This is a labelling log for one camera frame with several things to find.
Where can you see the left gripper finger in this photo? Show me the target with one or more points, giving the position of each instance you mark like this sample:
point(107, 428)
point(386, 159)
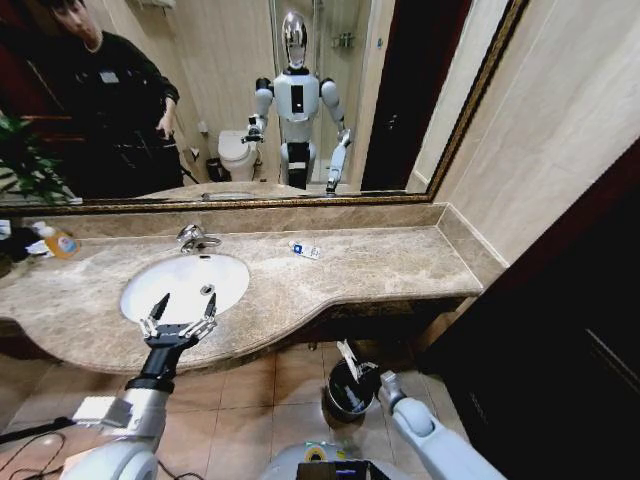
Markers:
point(206, 322)
point(154, 322)

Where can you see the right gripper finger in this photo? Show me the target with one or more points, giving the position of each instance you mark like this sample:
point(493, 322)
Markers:
point(350, 360)
point(369, 366)

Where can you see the dark round trash bin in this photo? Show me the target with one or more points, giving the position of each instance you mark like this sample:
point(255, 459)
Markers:
point(345, 395)

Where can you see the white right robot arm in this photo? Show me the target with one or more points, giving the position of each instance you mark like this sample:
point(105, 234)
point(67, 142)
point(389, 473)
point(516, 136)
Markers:
point(440, 445)

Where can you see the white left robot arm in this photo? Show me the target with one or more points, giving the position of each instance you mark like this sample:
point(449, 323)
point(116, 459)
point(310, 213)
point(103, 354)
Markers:
point(120, 450)

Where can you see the chrome sink drain plug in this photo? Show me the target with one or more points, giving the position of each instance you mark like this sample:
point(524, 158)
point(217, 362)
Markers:
point(207, 289)

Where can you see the white oval sink basin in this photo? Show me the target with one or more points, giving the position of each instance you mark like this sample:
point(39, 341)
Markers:
point(180, 280)

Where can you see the white blue trash packet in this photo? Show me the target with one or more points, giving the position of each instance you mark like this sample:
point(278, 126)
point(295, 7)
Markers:
point(305, 249)

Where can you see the chrome faucet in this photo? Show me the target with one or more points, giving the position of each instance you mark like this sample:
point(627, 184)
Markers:
point(192, 237)

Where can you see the white robot front shell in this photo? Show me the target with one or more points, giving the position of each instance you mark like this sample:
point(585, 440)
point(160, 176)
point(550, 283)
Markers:
point(320, 462)

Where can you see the orange soap bottle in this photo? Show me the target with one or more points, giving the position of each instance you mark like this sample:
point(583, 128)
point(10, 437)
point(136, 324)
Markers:
point(62, 245)

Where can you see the dark toiletry items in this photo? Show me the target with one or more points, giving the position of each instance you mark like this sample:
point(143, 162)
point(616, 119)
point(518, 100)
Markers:
point(20, 242)

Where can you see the white toilet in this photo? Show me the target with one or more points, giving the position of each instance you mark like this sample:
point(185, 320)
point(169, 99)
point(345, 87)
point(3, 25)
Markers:
point(237, 152)

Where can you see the dark wooden door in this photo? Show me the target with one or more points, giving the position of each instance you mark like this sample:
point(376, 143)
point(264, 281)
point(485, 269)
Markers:
point(550, 350)

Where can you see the green leafy plant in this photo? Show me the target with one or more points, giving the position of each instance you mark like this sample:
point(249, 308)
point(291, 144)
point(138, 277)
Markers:
point(25, 155)

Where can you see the gold-framed wall mirror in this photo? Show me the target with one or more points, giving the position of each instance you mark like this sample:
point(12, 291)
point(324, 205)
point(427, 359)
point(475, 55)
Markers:
point(225, 75)

